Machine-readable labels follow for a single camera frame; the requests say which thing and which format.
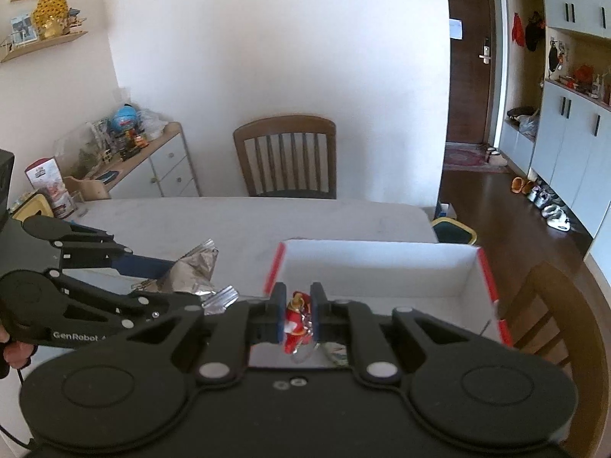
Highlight slatted wooden chair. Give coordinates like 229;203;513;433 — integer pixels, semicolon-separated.
233;114;338;200

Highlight bin with yellow rim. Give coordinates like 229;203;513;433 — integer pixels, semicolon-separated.
430;216;478;247

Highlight red and white cardboard box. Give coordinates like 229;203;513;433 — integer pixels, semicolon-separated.
264;240;514;349

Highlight brown wooden door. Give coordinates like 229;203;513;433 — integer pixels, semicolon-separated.
445;0;498;145

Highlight grey wall cabinet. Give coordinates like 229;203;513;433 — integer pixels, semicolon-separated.
495;0;611;251

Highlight gold ornament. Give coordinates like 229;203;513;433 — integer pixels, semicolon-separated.
31;0;70;41

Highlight wooden wall shelf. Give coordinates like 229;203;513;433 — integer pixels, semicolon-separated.
0;30;89;64

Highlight black hanging bag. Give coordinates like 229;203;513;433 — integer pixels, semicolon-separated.
524;11;546;52

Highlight patterned door rug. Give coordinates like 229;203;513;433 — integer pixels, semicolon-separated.
443;145;511;173

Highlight blue globe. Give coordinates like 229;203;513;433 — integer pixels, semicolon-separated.
112;105;140;133

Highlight clear plastic bag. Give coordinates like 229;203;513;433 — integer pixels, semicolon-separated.
137;109;169;140

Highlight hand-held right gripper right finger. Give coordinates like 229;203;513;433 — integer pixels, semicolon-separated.
311;282;478;386

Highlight small photo card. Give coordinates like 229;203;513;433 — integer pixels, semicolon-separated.
10;13;38;45

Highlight wooden chair with curved back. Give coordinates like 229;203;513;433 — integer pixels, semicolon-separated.
496;261;598;458

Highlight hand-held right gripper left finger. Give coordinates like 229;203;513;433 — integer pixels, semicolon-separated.
138;282;287;388

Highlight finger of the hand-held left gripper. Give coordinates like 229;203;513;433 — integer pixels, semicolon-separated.
24;214;173;278
45;269;206;332

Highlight person's left hand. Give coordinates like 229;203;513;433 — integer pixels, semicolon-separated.
0;331;34;369

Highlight white sideboard with wooden top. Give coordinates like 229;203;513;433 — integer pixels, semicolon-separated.
63;121;201;201

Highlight silver foil bag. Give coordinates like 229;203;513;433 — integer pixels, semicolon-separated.
131;239;220;297

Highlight small red figure keychain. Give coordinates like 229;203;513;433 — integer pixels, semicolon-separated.
284;291;318;358

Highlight white sneakers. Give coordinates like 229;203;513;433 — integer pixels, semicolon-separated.
544;204;572;231

